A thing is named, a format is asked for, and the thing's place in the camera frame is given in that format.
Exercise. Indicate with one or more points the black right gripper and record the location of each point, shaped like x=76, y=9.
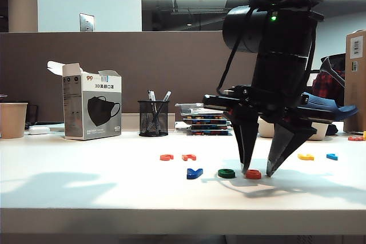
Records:
x=271, y=104

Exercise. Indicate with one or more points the red letter s magnet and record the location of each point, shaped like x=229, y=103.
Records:
x=253, y=174

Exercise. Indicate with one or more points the blue letter y magnet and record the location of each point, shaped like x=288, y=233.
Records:
x=194, y=173

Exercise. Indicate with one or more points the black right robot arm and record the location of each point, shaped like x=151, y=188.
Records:
x=286, y=41

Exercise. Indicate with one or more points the yellow letter u magnet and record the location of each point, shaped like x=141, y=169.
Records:
x=306, y=157

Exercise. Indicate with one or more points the light blue letter r magnet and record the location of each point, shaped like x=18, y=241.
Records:
x=332, y=156

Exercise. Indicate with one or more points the red letter n magnet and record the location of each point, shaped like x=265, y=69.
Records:
x=189, y=157

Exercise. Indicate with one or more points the red loose letter magnet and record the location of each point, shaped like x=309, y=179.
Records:
x=356, y=138

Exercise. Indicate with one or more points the red letter c magnet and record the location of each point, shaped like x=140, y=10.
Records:
x=166, y=157

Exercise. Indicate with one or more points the beige oval tray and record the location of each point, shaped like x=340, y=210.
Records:
x=266, y=129

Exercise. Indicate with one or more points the navy blue rubber slipper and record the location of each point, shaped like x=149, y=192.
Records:
x=337, y=109

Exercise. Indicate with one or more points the red plaid garment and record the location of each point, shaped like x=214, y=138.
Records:
x=328, y=87

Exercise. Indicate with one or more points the brown cardboard box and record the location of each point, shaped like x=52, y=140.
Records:
x=356, y=98

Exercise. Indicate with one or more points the grey chair part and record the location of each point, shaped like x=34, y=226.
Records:
x=333, y=67

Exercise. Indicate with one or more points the black and white pen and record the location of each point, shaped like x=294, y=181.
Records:
x=151, y=95
x=167, y=95

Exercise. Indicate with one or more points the black mesh pen holder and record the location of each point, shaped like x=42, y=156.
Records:
x=153, y=124

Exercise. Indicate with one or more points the grey face mask box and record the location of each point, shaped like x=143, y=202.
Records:
x=94, y=112

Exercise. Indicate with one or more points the brown desk partition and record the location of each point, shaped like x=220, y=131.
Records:
x=114, y=55

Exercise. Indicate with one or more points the pale green flat pad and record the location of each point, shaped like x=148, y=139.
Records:
x=57, y=127

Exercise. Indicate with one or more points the white earbuds case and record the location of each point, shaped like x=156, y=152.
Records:
x=39, y=130

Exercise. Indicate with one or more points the brown paper cup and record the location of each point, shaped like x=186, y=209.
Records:
x=12, y=121

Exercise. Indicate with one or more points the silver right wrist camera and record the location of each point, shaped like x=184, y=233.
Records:
x=237, y=91

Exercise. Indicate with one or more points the silver wall switch plate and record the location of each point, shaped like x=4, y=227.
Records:
x=87, y=22

